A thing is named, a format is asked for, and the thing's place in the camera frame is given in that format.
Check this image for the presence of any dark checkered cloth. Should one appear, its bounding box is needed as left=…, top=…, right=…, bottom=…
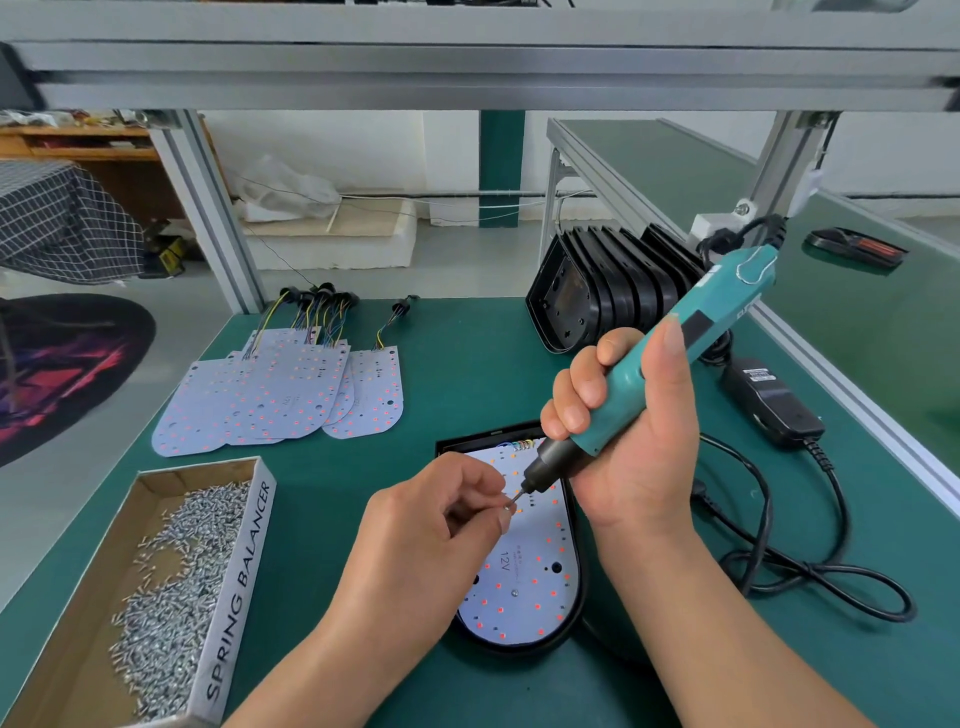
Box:
left=0, top=159, right=147, bottom=287

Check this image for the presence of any pile of silver screws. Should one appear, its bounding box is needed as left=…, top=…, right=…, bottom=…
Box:
left=109, top=480, right=253, bottom=723

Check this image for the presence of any teal electric screwdriver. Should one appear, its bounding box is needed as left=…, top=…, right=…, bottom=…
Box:
left=520, top=243, right=786, bottom=502

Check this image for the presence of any black power cable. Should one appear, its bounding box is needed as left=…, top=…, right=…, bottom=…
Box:
left=690, top=433, right=918, bottom=625

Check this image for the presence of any dark round rug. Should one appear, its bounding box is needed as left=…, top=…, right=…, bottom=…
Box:
left=0, top=293, right=158, bottom=471

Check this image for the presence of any white LED circuit board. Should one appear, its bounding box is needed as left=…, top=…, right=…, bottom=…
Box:
left=456, top=441, right=583, bottom=646

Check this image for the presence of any person's right hand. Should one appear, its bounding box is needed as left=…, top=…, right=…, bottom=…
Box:
left=540, top=315, right=703, bottom=543

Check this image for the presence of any black lamp housing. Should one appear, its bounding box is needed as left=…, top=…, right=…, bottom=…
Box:
left=435, top=427, right=591, bottom=658

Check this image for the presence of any aluminium workbench frame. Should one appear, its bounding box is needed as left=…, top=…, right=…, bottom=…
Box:
left=0, top=0, right=960, bottom=316

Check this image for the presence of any person's left forearm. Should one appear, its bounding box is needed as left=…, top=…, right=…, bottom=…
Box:
left=223, top=616, right=440, bottom=728

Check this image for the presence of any person's left hand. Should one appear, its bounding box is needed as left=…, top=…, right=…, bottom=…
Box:
left=326, top=452, right=517, bottom=648

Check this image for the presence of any aluminium table edge rail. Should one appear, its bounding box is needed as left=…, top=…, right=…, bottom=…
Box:
left=546, top=117, right=960, bottom=520

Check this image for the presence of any bundle of coloured wire leads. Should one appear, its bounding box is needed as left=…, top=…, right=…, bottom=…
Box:
left=241, top=282, right=421, bottom=355

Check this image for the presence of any white socket box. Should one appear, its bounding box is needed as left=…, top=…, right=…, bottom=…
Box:
left=687, top=196, right=753, bottom=250

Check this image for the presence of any cardboard box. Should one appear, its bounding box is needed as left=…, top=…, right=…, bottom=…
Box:
left=0, top=456, right=279, bottom=728

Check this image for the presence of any clear plastic bag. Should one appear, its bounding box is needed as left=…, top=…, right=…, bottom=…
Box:
left=231, top=154, right=343, bottom=225

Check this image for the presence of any wooden shelf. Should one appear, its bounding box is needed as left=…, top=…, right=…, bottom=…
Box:
left=0, top=121, right=163, bottom=165

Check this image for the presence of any black power adapter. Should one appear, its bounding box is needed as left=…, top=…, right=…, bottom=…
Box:
left=721, top=355, right=827, bottom=450

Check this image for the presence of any black and red tool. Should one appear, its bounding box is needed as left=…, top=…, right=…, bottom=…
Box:
left=803, top=226, right=911, bottom=270

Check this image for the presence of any person's right forearm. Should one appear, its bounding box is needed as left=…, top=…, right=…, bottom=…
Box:
left=592, top=521, right=880, bottom=728

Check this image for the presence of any stack of black lamp housings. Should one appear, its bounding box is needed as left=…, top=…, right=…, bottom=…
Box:
left=525, top=223, right=712, bottom=356

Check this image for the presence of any pile of white LED boards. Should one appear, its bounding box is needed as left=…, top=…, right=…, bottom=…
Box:
left=150, top=327, right=407, bottom=459

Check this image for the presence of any green pillar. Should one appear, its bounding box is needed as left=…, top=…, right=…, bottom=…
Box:
left=479, top=111, right=525, bottom=228

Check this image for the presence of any white foam block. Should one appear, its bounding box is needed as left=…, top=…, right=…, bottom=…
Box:
left=241, top=196, right=418, bottom=272

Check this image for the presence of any yellow and black object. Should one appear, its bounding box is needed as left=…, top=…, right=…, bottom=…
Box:
left=141, top=222, right=198, bottom=280

